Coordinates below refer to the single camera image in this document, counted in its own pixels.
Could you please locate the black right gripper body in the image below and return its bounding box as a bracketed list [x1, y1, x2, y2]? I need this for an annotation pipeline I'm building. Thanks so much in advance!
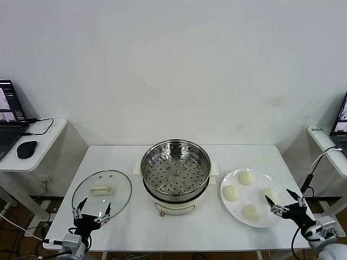
[281, 202, 317, 228]

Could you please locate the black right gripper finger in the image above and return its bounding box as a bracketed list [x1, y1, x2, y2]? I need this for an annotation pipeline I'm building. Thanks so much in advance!
[265, 194, 288, 217]
[286, 188, 308, 208]

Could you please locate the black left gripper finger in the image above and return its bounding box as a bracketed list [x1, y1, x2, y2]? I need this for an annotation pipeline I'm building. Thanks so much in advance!
[94, 201, 112, 226]
[72, 197, 88, 219]

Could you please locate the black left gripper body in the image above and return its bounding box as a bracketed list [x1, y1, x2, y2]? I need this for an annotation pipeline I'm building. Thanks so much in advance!
[73, 213, 103, 239]

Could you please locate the white steamed baozi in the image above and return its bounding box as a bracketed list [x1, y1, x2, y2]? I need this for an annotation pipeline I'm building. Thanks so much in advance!
[223, 185, 240, 203]
[259, 187, 279, 204]
[237, 170, 256, 187]
[241, 203, 261, 223]

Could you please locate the round glass pot lid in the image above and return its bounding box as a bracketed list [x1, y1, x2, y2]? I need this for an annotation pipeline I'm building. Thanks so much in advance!
[72, 170, 132, 223]

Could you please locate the black computer mouse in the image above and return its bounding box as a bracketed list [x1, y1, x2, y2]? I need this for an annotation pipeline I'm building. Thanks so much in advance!
[16, 140, 38, 159]

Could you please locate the perforated steel steamer basket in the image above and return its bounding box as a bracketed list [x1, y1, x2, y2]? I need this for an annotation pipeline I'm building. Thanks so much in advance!
[140, 139, 211, 203]

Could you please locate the floor power strip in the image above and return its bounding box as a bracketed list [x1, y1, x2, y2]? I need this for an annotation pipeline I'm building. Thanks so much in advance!
[43, 200, 59, 215]

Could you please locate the round white plate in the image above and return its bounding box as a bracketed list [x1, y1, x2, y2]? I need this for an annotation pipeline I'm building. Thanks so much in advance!
[220, 168, 287, 229]

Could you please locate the white side table with sticker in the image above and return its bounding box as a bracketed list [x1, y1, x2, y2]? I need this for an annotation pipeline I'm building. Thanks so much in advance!
[306, 125, 347, 237]

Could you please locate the white electric cooking pot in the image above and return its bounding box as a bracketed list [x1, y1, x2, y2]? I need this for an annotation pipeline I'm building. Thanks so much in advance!
[132, 159, 220, 217]

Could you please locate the white side table with mouse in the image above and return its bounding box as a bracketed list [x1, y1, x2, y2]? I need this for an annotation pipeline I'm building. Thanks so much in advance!
[0, 118, 68, 236]

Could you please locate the black laptop with grey screen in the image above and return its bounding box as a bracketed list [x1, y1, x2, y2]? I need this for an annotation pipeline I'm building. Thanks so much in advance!
[329, 91, 347, 158]

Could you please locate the black laptop with wide keyboard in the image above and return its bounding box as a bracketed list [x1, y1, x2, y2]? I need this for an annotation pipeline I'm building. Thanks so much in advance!
[0, 79, 30, 161]

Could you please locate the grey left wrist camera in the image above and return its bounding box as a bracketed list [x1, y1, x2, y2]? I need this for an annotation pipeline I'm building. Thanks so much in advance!
[62, 233, 82, 251]

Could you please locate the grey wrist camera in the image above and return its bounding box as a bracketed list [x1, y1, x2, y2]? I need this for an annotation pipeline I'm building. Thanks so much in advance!
[320, 218, 338, 239]
[62, 233, 82, 251]

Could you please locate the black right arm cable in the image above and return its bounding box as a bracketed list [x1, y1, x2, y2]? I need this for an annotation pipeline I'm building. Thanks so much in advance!
[291, 224, 307, 260]

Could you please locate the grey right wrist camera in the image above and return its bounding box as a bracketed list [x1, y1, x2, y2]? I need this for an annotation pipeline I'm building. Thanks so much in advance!
[320, 218, 338, 239]

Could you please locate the white floor cable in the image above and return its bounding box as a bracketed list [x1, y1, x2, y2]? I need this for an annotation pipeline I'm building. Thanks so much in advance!
[0, 211, 46, 242]

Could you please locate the black laptop adapter cable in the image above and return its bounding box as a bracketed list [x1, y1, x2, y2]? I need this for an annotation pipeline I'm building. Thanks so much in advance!
[23, 117, 54, 135]

